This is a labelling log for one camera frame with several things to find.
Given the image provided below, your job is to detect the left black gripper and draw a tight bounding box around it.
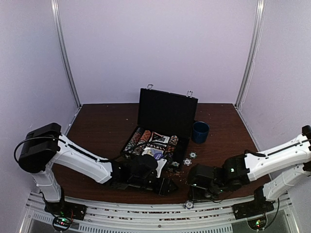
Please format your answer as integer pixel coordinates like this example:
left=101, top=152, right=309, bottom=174
left=130, top=175, right=179, bottom=197

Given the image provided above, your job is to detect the playing card deck box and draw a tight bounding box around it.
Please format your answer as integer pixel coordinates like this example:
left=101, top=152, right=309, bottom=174
left=142, top=147, right=163, bottom=157
left=149, top=132, right=170, bottom=146

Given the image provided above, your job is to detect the brown poker chip roll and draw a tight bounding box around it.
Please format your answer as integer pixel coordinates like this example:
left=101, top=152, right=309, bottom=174
left=139, top=130, right=152, bottom=143

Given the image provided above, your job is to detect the black poker case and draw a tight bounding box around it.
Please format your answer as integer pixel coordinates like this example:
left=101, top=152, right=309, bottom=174
left=120, top=83, right=199, bottom=170

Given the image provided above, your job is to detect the dark blue mug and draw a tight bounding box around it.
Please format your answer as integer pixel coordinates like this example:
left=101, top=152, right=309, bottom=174
left=192, top=121, right=210, bottom=144

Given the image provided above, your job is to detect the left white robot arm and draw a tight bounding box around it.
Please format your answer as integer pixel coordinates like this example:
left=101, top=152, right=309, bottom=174
left=14, top=123, right=178, bottom=216

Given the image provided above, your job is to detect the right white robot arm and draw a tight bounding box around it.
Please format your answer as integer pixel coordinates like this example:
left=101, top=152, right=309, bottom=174
left=185, top=125, right=311, bottom=215

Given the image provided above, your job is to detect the purple small blind button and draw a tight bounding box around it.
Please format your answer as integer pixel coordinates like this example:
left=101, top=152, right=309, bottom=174
left=154, top=152, right=163, bottom=160

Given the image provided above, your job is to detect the poker chip row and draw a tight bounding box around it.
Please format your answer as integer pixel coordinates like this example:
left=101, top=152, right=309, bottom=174
left=164, top=135, right=178, bottom=159
left=123, top=127, right=144, bottom=153
left=133, top=142, right=146, bottom=156

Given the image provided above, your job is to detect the left poker chip row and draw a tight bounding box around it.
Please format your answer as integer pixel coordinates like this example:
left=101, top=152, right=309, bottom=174
left=123, top=127, right=144, bottom=153

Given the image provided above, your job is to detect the triangular all-in button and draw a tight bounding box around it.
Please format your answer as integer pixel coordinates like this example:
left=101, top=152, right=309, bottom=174
left=149, top=132, right=162, bottom=142

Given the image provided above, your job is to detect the right poker chip row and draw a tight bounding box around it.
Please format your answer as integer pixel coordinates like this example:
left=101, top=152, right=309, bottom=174
left=164, top=135, right=178, bottom=159

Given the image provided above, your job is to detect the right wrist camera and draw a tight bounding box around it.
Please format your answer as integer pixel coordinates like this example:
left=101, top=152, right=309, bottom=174
left=187, top=164, right=214, bottom=189

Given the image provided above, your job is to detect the aluminium front rail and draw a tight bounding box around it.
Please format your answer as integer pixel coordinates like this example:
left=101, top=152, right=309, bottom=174
left=17, top=192, right=303, bottom=233

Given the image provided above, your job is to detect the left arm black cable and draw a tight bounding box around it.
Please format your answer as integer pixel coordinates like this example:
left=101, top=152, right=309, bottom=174
left=13, top=137, right=122, bottom=170

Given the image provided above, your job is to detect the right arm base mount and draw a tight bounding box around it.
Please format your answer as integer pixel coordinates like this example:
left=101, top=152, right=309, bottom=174
left=232, top=199, right=275, bottom=220

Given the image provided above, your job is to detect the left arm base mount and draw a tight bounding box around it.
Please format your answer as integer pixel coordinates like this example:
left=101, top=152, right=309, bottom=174
left=44, top=199, right=87, bottom=220

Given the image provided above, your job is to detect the left aluminium frame post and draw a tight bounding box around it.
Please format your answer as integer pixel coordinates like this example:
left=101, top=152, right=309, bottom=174
left=51, top=0, right=82, bottom=108

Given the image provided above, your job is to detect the aluminium frame post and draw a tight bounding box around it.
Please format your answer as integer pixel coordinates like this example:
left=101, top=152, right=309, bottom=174
left=235, top=0, right=265, bottom=111
left=51, top=0, right=82, bottom=108

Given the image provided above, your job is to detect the right aluminium frame post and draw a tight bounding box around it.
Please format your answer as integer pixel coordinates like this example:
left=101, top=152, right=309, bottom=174
left=235, top=0, right=265, bottom=111

